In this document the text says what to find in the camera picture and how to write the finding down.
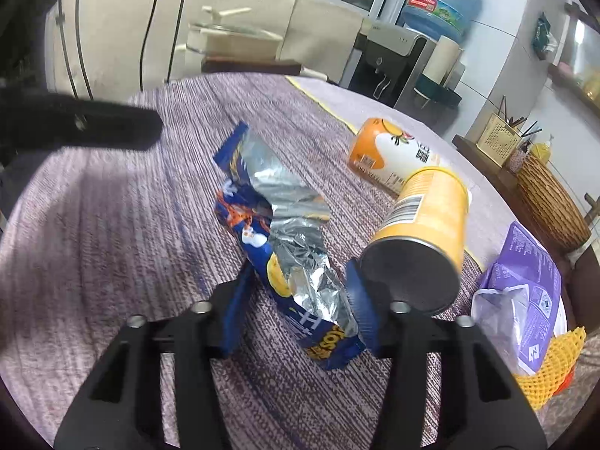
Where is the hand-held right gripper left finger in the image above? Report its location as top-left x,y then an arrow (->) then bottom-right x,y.
53,262 -> 256,450

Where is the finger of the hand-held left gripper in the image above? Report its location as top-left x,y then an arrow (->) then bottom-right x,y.
0,88 -> 165,152

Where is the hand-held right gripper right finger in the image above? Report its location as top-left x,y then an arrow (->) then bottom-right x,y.
346,260 -> 548,450

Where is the blue foil snack bag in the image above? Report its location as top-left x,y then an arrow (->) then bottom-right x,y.
213,121 -> 367,374

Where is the yellow chips can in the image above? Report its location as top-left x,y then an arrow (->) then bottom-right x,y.
360,166 -> 472,317

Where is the orange label juice bottle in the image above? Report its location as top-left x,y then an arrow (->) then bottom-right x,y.
348,117 -> 452,196

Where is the purple plastic bag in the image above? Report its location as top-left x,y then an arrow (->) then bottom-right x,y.
471,220 -> 569,378

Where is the yellow foam fruit net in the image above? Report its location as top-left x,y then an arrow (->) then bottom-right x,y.
513,325 -> 588,410

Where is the wooden sink counter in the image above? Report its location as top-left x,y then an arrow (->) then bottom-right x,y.
451,133 -> 600,291

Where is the woven wicker basket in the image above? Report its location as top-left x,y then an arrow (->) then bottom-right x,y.
514,154 -> 592,252

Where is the cream chopstick holder basket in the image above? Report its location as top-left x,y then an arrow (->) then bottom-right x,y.
477,112 -> 527,168

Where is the dark green holder tray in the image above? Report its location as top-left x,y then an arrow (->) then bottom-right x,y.
414,74 -> 463,110

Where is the yellow soap dispenser bottle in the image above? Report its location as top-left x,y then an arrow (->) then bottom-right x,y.
529,135 -> 555,161

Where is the grey water dispenser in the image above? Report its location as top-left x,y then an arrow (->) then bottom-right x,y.
342,21 -> 439,110

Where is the paper towel roll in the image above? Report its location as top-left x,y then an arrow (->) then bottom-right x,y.
423,35 -> 465,91

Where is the dark wooden wall shelf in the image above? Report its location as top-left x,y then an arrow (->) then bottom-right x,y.
547,2 -> 600,120

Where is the black bag on wall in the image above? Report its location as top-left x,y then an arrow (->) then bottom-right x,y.
532,10 -> 560,63

